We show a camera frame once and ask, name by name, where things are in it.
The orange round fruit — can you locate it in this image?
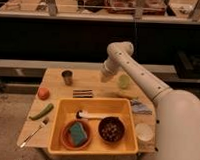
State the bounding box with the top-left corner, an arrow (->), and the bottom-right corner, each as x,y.
37,87 -> 50,100

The yellow plastic tub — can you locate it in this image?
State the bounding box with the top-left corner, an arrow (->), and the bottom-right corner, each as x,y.
47,98 -> 139,156

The wooden table board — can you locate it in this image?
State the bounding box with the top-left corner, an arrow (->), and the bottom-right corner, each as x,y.
17,68 -> 156,148

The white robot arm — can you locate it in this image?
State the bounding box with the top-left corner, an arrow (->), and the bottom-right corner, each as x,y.
101,41 -> 200,160

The light green cup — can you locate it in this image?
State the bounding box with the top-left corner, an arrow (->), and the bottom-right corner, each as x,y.
117,74 -> 130,90

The orange plate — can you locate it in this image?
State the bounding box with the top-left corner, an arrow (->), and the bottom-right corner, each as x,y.
60,119 -> 92,151

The teal sponge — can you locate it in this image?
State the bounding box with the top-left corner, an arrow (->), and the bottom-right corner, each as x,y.
69,121 -> 88,147

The blue grey cloth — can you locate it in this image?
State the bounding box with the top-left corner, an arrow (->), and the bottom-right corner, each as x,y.
130,99 -> 152,115

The small metal cup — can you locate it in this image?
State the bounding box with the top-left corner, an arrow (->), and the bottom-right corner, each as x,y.
62,70 -> 73,86

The white handled brush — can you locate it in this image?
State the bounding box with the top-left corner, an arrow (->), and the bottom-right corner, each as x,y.
76,111 -> 118,120

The dark bowl with beans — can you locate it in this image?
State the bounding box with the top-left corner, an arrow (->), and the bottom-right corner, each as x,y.
98,117 -> 125,142

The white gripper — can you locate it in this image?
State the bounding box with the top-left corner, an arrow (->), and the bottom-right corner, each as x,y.
101,61 -> 114,83

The green okra pod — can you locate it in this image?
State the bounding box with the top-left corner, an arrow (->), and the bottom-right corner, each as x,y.
29,103 -> 54,121

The yellow banana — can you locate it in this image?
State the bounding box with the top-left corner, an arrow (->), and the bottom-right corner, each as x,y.
117,91 -> 139,100

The white round lid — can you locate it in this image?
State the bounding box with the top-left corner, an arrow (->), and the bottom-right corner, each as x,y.
135,123 -> 153,142

